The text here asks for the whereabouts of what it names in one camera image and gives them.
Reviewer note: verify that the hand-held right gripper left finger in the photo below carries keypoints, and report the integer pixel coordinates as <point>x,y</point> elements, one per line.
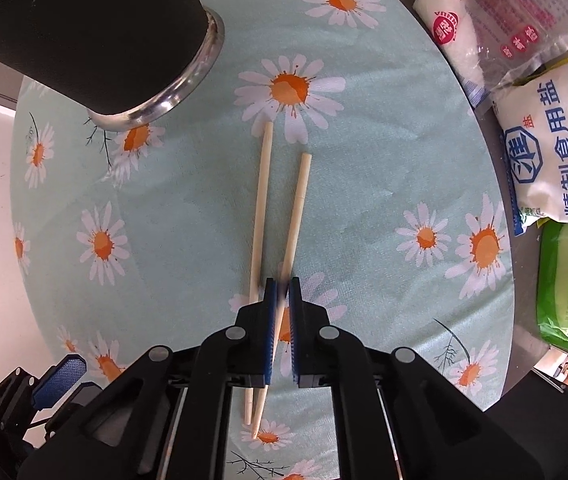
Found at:
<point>270,330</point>

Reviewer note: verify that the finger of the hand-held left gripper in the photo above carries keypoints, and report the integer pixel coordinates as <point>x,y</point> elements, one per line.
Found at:
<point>81,400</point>
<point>61,377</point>

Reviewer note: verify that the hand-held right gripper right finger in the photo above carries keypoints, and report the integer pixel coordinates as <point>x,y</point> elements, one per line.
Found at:
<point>295,330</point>

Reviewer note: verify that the wooden chopstick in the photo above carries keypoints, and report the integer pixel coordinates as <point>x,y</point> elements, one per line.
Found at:
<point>262,185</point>
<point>296,210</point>

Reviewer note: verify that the black ribbed utensil holder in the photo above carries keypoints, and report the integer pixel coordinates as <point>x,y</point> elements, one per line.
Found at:
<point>88,35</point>

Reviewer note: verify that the daisy print tablecloth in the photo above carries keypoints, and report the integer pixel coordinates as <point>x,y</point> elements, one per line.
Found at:
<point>188,210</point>

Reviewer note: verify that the white and blue salt bag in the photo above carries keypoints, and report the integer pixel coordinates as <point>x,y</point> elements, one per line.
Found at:
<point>564,160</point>

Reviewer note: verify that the clear bag of white sugar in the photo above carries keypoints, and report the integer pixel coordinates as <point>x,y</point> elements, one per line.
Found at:
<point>464,35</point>

